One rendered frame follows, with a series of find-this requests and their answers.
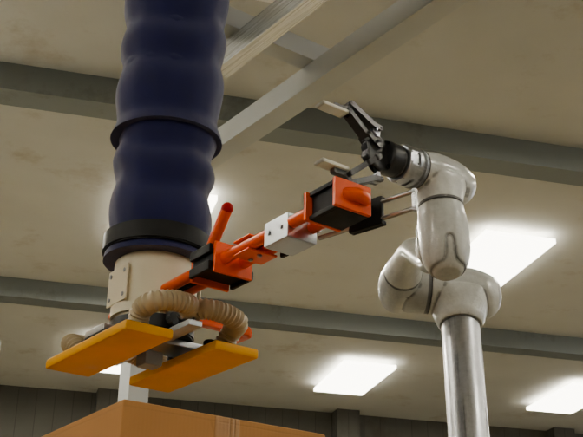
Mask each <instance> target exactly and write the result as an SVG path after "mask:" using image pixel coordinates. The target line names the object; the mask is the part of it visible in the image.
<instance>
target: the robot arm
mask: <svg viewBox="0 0 583 437"><path fill-rule="evenodd" d="M315 108H316V109H319V110H321V111H324V112H326V113H328V114H332V115H334V116H336V117H338V118H342V117H344V118H345V120H346V121H347V122H348V124H349V125H350V127H351V128H352V129H353V131H354V132H355V133H356V135H357V136H358V140H359V141H360V143H361V144H362V145H361V149H362V153H361V158H363V161H364V162H363V163H361V164H360V165H358V166H356V167H354V168H352V169H351V170H350V168H349V167H348V166H345V165H342V164H340V163H337V162H335V161H332V160H328V159H326V158H324V157H323V158H321V159H320V160H317V161H316V162H314V166H318V167H321V168H323V169H326V170H328V171H330V174H331V175H334V176H338V177H340V178H343V179H347V180H349V181H352V182H355V183H358V184H359V185H362V186H364V185H368V184H370V185H373V186H376V185H378V184H379V183H381V182H383V181H384V178H383V177H382V176H381V175H383V176H385V177H387V178H388V179H389V181H391V182H392V183H395V184H398V185H399V186H403V187H405V188H407V189H410V190H411V189H412V188H416V189H417V194H416V197H417V207H418V210H417V213H418V219H417V226H416V238H409V239H407V240H405V241H404V242H402V243H401V245H400V246H399V247H398V249H397V250H396V252H395V253H394V254H393V256H392V257H391V258H390V259H389V260H388V262H387V263H386V265H385V266H384V268H383V269H382V271H381V274H380V278H379V281H378V295H379V299H380V302H381V304H382V306H383V307H384V308H385V309H386V310H387V311H389V312H391V313H395V314H402V313H417V314H427V315H433V318H434V320H435V322H436V325H437V327H438V328H439V330H440V331H441V332H442V355H443V369H444V383H445V397H446V411H447V425H448V437H490V436H489V426H488V408H487V397H486V388H485V378H484V377H485V374H484V364H483V354H482V345H481V328H482V327H483V325H484V323H485V320H486V319H489V318H491V317H492V316H494V315H495V314H496V313H497V311H498V309H499V308H500V306H501V286H500V284H499V282H498V281H497V280H496V279H495V278H494V277H492V276H490V275H489V274H488V273H485V272H483V271H479V270H476V269H472V268H467V267H468V262H469V259H470V251H471V249H470V236H469V228H468V220H467V215H466V213H465V210H464V205H465V204H467V203H468V202H469V201H470V200H471V199H472V198H473V197H474V195H475V190H476V180H475V176H474V175H473V174H472V173H471V172H470V171H469V170H468V169H467V168H466V167H465V166H464V165H462V164H461V163H459V162H458V161H456V160H453V159H451V158H450V157H447V156H445V155H442V154H439V153H433V152H425V151H423V150H422V149H418V148H415V147H412V146H410V145H407V144H402V145H398V144H396V143H394V142H392V141H386V140H383V139H382V138H381V137H380V132H381V131H382V130H383V126H382V125H380V124H378V123H376V122H374V121H373V120H372V119H371V118H370V117H369V116H368V115H367V114H366V113H365V112H364V111H363V110H362V109H361V108H360V107H359V106H358V105H357V104H356V103H355V102H354V101H353V100H351V101H349V102H347V103H346V104H344V105H342V104H339V103H337V102H334V103H330V102H328V101H325V100H322V101H321V102H319V103H318V104H317V105H315ZM367 137H369V139H368V140H365V138H367ZM367 166H368V167H369V169H370V170H371V171H372V172H373V174H372V175H371V176H366V177H362V178H358V179H352V177H351V176H352V175H354V174H356V173H358V172H360V171H361V170H363V169H365V168H366V167H367ZM348 170H350V171H348ZM347 171H348V172H347Z"/></svg>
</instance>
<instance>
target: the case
mask: <svg viewBox="0 0 583 437"><path fill-rule="evenodd" d="M42 437H325V435H324V434H317V433H313V432H307V431H302V430H297V429H292V428H287V427H278V426H273V425H268V424H263V423H257V422H253V421H243V420H239V419H234V418H228V417H224V416H218V415H213V414H204V413H199V412H194V411H189V410H184V409H179V408H170V407H165V406H160V405H154V404H150V403H145V402H139V401H130V400H125V399H124V400H122V401H118V402H116V403H115V404H113V405H110V406H108V407H106V408H104V409H101V410H99V411H97V412H95V413H93V414H90V415H88V416H86V417H84V418H81V419H80V420H78V421H75V422H72V423H70V424H68V425H67V426H65V427H61V428H59V429H57V430H56V431H53V432H51V433H49V434H46V435H44V436H42Z"/></svg>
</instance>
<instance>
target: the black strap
mask: <svg viewBox="0 0 583 437"><path fill-rule="evenodd" d="M209 237H210V236H209V235H208V234H206V233H205V232H203V231H202V230H201V229H199V228H197V227H195V226H193V225H189V224H185V223H181V222H178V221H173V220H167V219H157V218H142V219H134V220H128V221H124V222H121V223H119V224H116V225H113V226H111V227H110V228H109V229H107V230H106V232H105V233H104V236H103V244H102V255H103V256H104V252H105V250H107V248H108V247H109V246H110V245H112V244H114V243H118V242H121V241H125V240H129V239H136V238H163V239H169V240H173V241H178V242H181V243H185V244H188V245H191V246H193V247H196V248H197V249H199V248H201V247H202V246H204V245H206V243H207V241H208V239H209Z"/></svg>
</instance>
